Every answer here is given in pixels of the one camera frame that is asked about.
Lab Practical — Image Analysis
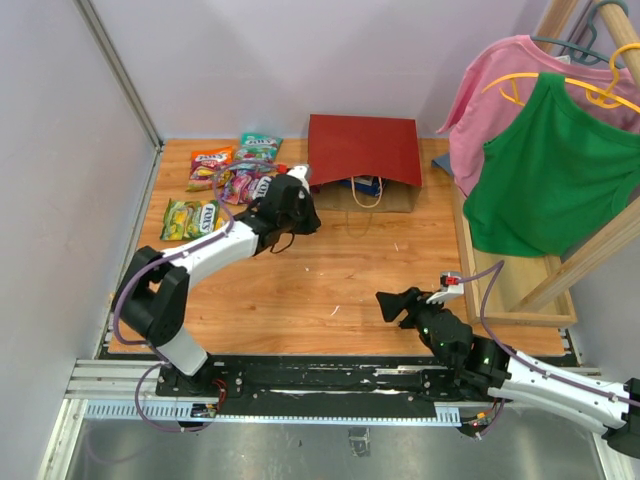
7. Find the green yellow Fox's candy bag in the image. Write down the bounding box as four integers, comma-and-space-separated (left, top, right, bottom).
160, 199, 221, 241

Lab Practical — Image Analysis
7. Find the teal Fox's mint candy bag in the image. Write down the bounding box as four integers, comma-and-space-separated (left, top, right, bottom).
234, 132, 283, 162

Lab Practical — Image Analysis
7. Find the yellow clothes hanger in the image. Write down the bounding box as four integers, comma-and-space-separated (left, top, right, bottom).
481, 42, 639, 113

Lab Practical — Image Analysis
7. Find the blue grey mat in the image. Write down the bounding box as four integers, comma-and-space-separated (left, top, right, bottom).
431, 152, 454, 177

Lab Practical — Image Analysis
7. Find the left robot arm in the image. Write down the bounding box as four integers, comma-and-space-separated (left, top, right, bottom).
111, 165, 321, 396

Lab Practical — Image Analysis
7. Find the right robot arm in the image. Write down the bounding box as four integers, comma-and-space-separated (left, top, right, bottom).
376, 284, 639, 458

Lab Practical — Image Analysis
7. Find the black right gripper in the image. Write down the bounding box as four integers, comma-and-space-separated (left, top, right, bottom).
376, 285, 446, 343

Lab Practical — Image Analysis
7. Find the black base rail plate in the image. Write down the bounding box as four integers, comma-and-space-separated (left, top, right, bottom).
155, 355, 493, 419

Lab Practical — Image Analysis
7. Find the green tank top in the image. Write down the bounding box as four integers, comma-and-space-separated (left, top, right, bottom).
463, 73, 639, 257

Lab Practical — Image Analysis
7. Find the blue Doritos chips bag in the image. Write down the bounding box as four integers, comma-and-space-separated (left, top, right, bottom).
337, 176, 386, 198

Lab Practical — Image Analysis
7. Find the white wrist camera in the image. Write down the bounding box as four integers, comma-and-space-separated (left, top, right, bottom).
286, 164, 311, 192
426, 271, 464, 305

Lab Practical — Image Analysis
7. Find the grey cable duct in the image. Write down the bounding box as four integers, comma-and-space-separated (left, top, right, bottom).
82, 402, 462, 428

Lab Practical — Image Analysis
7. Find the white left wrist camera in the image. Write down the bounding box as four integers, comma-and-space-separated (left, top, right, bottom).
286, 164, 311, 192

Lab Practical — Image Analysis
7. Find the wooden clothes rack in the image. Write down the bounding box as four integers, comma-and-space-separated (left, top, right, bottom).
452, 1, 639, 327

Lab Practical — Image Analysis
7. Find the purple black cherry candy bag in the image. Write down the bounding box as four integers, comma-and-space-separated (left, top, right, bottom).
221, 170, 272, 205

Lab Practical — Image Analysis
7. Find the pink t-shirt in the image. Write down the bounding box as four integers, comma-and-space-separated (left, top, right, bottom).
441, 35, 639, 197

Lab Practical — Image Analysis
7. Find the aluminium frame post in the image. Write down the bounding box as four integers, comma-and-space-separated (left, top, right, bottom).
74, 0, 165, 151

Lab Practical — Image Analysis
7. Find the teal clothes hanger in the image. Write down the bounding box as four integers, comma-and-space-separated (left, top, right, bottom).
531, 6, 611, 66

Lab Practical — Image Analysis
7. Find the red paper bag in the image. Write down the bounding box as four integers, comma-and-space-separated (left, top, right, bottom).
308, 114, 423, 230

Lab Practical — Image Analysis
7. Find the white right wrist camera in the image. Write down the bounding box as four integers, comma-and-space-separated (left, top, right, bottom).
426, 271, 464, 305

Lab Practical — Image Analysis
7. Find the orange Fox's fruits candy bag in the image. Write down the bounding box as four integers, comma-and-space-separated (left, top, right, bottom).
186, 146, 233, 192

